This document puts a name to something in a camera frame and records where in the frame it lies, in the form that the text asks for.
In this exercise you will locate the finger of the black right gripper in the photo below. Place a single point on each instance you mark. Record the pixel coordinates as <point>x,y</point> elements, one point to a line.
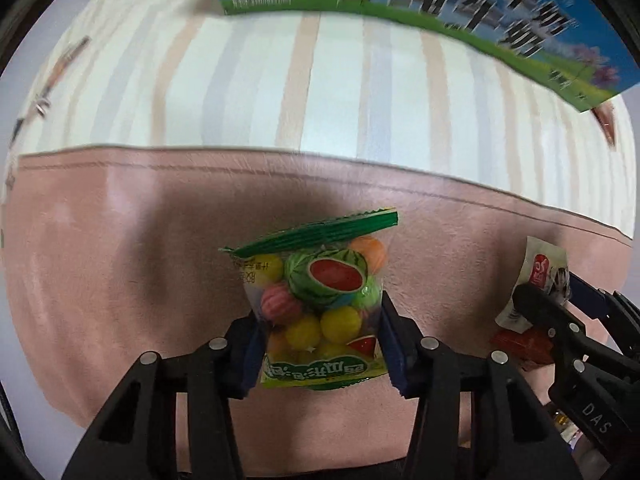
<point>600,299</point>
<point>596,386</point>

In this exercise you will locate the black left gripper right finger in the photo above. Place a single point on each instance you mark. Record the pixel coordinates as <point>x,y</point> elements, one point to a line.
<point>477,418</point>

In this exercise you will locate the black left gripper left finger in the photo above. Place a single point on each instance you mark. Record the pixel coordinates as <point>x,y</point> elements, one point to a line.
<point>134,434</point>

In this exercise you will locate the white grey snack packet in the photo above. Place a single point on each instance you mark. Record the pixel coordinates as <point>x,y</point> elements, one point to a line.
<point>545,266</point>

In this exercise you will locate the fruit candy bag green top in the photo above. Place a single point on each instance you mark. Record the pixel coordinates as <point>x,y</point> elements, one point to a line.
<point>317,293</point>

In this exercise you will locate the red snack packet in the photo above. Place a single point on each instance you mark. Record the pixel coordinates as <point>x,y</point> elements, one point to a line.
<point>532,348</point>

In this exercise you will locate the pink blanket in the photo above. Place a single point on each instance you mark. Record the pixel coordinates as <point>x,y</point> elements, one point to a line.
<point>113,252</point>

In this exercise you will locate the cardboard box with blue print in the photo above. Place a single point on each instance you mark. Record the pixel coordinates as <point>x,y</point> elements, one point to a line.
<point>586,51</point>

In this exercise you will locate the striped white bed sheet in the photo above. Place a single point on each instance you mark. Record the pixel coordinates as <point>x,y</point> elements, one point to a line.
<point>166,73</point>

